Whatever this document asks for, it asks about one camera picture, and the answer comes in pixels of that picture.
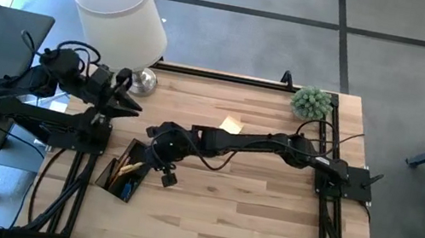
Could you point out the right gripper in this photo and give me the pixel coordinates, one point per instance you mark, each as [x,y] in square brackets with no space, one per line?
[174,143]

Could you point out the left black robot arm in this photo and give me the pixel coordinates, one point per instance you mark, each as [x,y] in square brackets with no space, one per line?
[37,107]

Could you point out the white shade table lamp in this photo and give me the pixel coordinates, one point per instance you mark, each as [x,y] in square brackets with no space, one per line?
[118,21]

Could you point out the black mesh desk organizer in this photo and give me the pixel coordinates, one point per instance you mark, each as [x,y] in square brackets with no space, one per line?
[138,147]

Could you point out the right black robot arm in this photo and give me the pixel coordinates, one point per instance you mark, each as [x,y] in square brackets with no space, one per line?
[260,142]

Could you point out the yellow sticky note pad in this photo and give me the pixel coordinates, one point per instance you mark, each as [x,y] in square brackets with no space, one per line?
[233,124]

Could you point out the green potted plant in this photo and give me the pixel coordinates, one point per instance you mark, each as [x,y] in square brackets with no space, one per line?
[311,104]

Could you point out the black aluminium table frame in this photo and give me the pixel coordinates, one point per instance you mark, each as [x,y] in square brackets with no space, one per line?
[224,76]

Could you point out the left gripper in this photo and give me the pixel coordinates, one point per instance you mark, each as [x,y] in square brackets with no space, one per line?
[103,88]

